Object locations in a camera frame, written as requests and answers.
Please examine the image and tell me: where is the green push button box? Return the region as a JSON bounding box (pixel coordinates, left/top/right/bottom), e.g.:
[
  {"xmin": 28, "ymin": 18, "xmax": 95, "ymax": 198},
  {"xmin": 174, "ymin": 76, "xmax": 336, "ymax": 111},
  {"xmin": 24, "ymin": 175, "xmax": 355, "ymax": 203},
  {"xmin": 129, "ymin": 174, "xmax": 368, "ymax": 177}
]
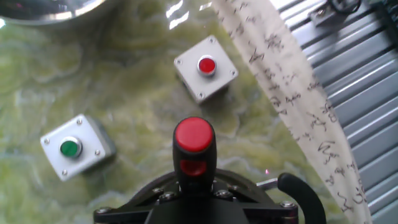
[{"xmin": 39, "ymin": 113, "xmax": 118, "ymax": 182}]

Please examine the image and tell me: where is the red push button box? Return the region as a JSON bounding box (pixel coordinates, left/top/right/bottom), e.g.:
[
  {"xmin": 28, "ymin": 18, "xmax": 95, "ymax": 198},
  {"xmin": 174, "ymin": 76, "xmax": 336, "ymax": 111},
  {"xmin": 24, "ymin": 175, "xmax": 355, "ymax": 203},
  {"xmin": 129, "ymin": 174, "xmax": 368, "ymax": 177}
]
[{"xmin": 173, "ymin": 34, "xmax": 239, "ymax": 105}]

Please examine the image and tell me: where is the stainless steel bowl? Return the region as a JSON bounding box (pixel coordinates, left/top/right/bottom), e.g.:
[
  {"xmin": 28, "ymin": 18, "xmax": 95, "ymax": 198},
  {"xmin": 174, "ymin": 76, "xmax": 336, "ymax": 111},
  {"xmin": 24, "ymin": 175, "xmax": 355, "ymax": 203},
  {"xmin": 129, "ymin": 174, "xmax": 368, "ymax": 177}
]
[{"xmin": 0, "ymin": 0, "xmax": 108, "ymax": 26}]

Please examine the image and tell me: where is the steel pot with black handles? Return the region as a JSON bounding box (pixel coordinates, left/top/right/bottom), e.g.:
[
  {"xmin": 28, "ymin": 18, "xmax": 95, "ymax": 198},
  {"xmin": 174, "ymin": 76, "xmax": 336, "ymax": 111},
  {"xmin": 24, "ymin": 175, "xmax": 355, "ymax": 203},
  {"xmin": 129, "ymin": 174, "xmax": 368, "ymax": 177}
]
[{"xmin": 126, "ymin": 167, "xmax": 328, "ymax": 224}]

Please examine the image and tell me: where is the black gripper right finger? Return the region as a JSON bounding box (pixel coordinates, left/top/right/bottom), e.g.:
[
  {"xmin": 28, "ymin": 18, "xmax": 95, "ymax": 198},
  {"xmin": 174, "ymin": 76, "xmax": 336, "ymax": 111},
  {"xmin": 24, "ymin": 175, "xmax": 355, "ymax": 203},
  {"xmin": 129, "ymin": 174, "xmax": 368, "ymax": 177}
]
[{"xmin": 213, "ymin": 182, "xmax": 299, "ymax": 224}]

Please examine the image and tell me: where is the green marble pattern mat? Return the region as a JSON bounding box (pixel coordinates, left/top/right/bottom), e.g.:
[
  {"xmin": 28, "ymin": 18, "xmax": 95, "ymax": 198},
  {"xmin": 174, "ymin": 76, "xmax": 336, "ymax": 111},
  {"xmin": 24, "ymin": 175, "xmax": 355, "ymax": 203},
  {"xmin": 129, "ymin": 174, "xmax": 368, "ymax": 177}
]
[{"xmin": 0, "ymin": 0, "xmax": 349, "ymax": 224}]

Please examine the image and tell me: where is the beige calligraphy cloth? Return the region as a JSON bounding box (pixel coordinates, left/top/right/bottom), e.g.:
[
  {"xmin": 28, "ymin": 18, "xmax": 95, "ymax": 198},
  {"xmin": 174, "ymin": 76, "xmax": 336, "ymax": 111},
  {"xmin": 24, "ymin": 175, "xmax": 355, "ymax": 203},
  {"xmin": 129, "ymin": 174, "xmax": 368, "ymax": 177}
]
[{"xmin": 211, "ymin": 0, "xmax": 374, "ymax": 224}]

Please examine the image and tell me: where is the black ladle with red tip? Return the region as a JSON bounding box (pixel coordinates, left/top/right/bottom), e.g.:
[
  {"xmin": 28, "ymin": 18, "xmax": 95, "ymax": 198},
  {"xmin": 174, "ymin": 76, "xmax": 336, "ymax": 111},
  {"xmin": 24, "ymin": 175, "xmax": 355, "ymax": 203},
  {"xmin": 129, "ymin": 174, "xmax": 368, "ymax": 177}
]
[{"xmin": 172, "ymin": 116, "xmax": 218, "ymax": 192}]

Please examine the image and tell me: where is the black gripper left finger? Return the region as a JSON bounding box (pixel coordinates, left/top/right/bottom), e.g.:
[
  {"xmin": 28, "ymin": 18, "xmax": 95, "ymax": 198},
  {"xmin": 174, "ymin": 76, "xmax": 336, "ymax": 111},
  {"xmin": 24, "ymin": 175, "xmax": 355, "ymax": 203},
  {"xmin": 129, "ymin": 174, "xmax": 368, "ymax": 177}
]
[{"xmin": 93, "ymin": 183, "xmax": 183, "ymax": 224}]

